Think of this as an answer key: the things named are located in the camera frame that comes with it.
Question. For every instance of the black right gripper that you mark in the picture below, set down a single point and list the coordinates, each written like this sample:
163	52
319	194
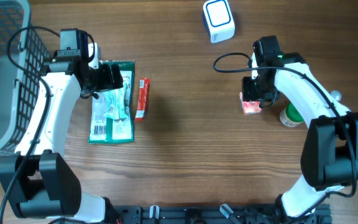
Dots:
250	96

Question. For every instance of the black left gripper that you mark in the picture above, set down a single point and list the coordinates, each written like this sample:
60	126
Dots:
109	83

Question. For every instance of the red white tissue pack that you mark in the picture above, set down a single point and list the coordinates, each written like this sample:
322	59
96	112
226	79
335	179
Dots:
249	107

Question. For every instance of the light green wipes pack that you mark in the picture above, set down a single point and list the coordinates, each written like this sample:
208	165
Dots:
116	105

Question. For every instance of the green lid jar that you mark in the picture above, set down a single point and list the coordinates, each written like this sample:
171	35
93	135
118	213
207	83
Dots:
290	117

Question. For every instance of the red stick sachet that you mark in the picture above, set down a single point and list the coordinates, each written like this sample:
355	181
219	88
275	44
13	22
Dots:
144	84

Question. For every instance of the green glove package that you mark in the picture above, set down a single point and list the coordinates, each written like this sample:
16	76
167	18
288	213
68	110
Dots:
107	131

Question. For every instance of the yellow liquid bottle silver cap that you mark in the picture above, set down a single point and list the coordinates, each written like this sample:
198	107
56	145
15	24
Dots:
336	95

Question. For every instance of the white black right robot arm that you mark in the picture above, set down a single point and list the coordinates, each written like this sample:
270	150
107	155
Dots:
329	159

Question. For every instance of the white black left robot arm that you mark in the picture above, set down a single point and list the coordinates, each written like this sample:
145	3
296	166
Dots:
37	181

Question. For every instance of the white barcode scanner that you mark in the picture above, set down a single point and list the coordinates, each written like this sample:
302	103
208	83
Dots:
218	20

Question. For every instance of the grey plastic mesh basket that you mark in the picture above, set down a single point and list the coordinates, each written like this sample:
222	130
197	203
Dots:
22	52

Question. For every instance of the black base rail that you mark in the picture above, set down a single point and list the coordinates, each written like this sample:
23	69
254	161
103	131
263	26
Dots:
253	213

